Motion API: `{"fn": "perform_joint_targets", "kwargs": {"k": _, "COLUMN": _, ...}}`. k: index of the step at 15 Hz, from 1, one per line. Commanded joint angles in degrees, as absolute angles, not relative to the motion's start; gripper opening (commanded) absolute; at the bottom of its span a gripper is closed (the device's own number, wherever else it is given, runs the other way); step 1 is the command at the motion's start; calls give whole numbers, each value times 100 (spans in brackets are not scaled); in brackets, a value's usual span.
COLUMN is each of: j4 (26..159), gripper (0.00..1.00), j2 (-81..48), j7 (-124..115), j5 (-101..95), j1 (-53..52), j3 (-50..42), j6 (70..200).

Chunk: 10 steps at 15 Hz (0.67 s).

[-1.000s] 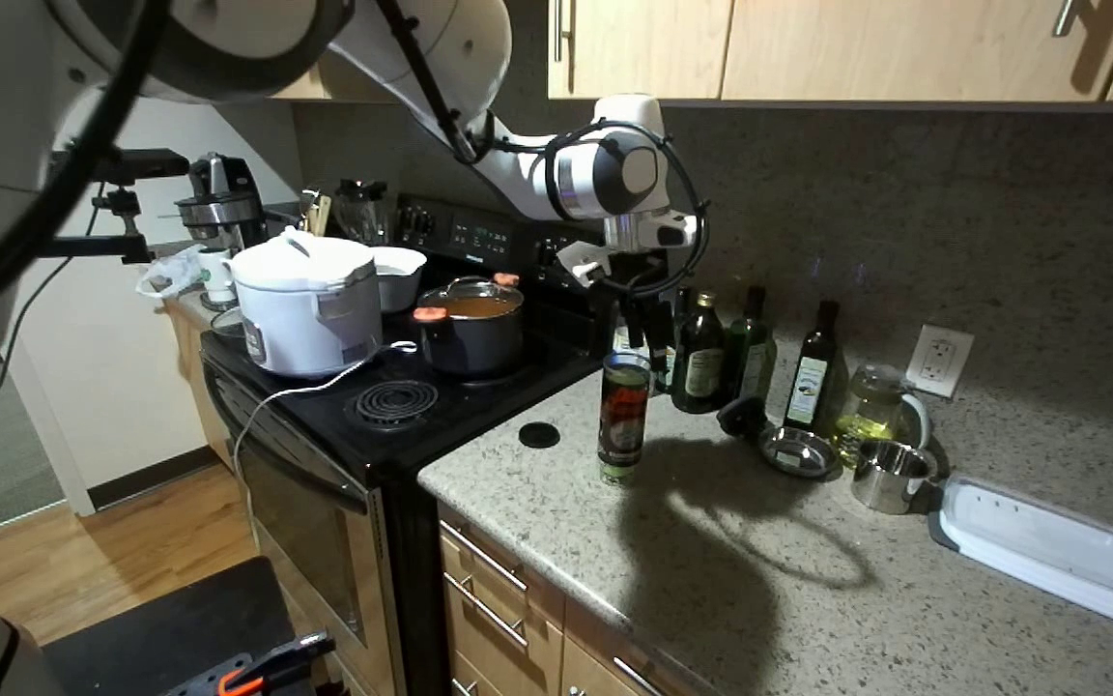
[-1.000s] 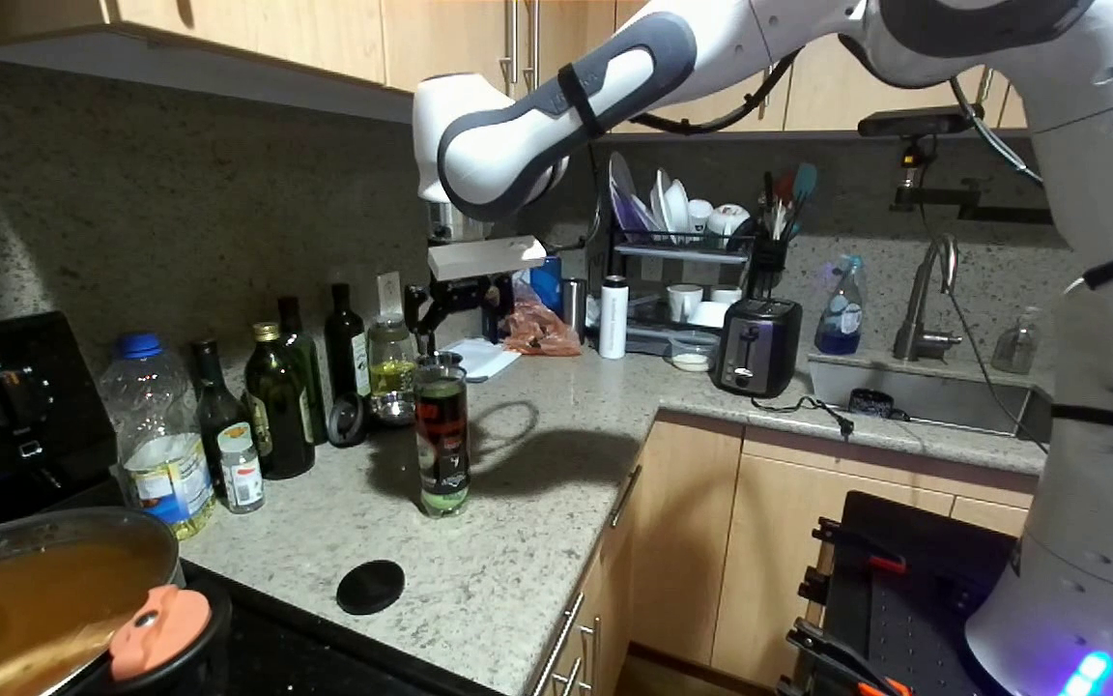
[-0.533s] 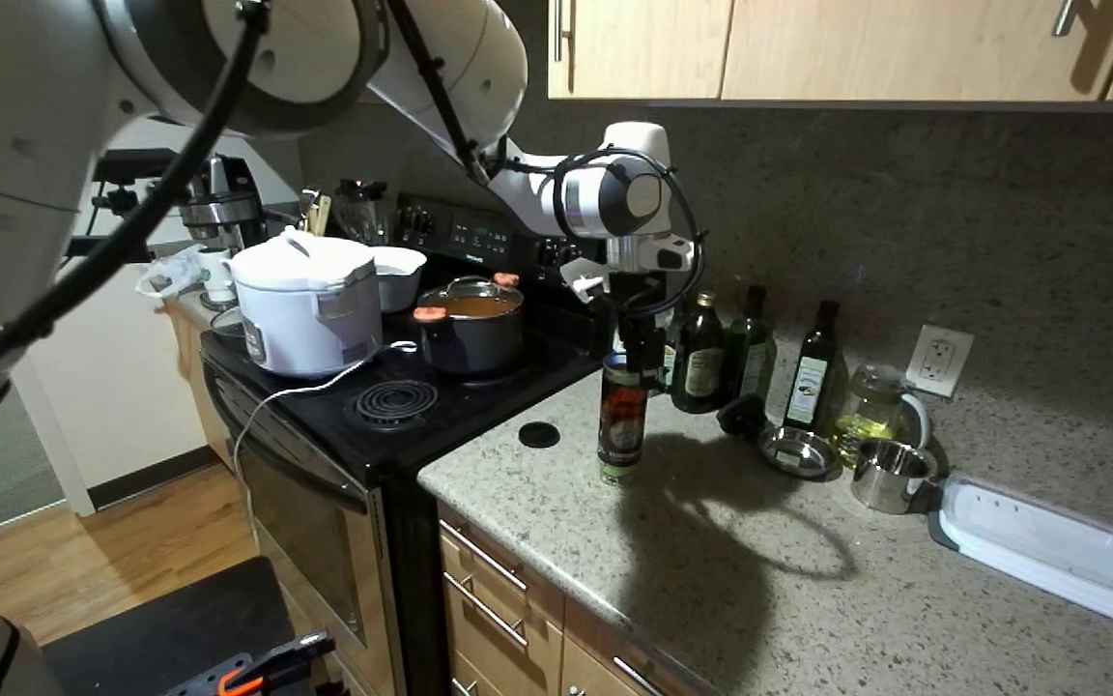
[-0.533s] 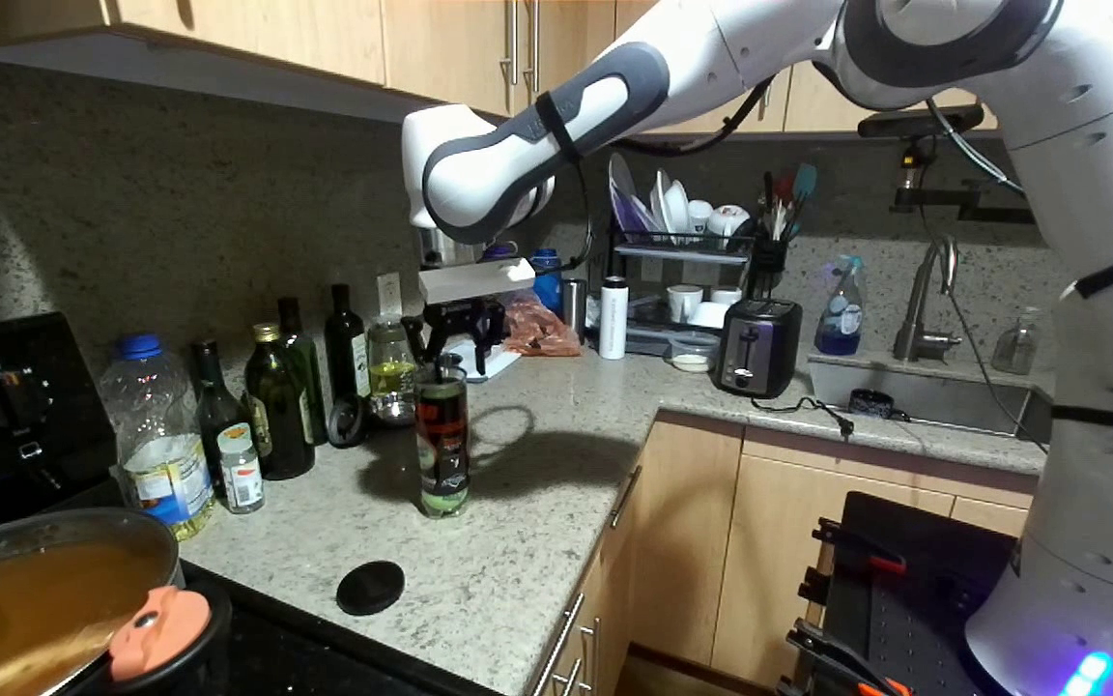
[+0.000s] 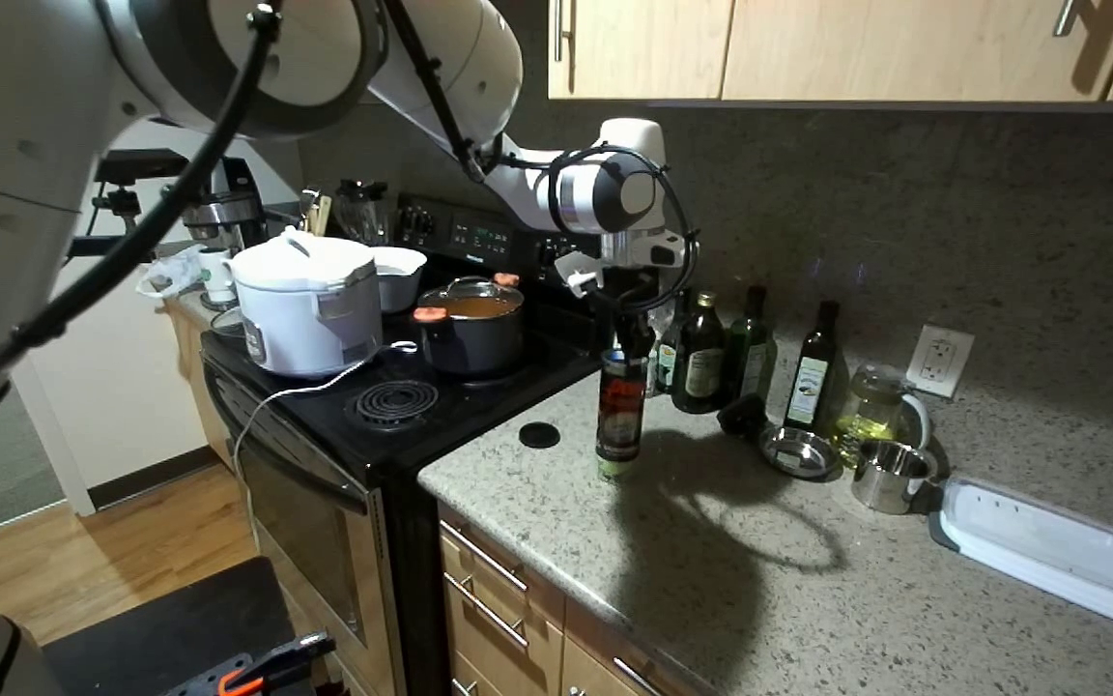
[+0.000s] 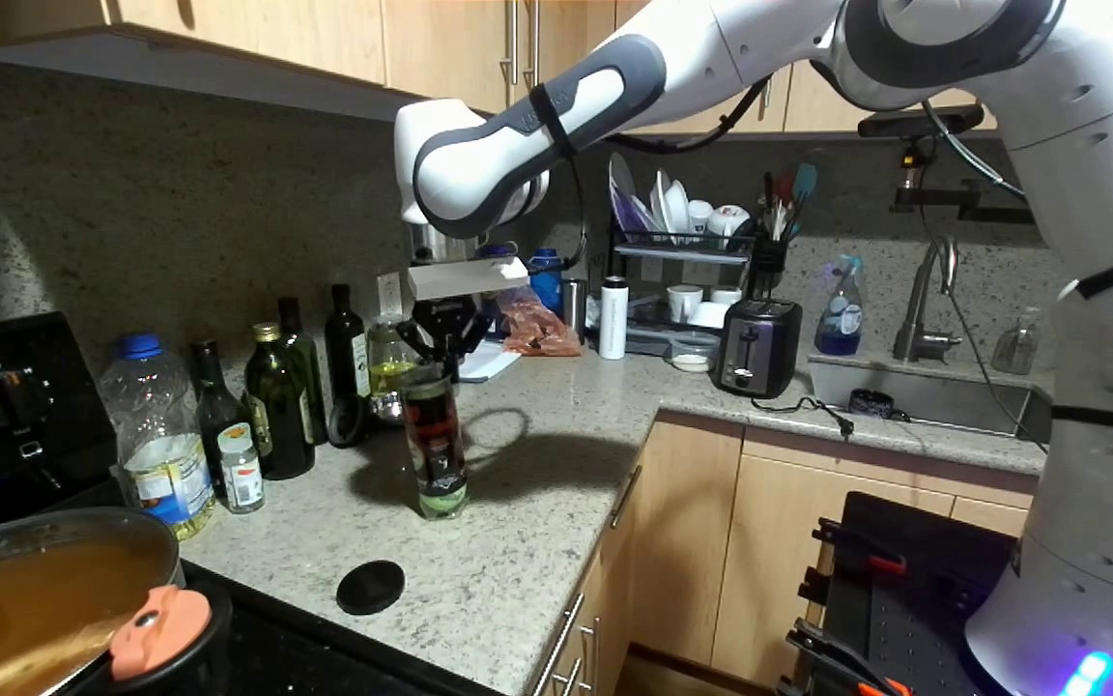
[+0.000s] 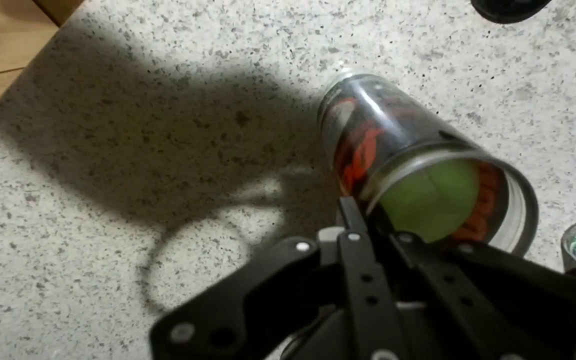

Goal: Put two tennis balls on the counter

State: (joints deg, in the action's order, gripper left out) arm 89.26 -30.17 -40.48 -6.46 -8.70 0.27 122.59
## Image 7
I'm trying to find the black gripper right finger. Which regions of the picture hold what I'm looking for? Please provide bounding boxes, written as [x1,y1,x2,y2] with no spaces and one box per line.
[388,229,576,360]

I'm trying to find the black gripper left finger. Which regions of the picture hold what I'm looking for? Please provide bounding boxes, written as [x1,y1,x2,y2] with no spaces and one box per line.
[149,194,405,360]

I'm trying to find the green tennis ball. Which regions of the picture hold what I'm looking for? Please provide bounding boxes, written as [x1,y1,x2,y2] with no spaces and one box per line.
[379,158,485,246]

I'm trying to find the black round can lid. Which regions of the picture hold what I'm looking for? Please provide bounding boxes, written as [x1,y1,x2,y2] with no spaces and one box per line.
[469,0,554,26]

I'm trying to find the wooden base cabinets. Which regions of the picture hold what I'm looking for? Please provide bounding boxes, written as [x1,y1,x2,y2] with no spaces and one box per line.
[35,0,86,28]

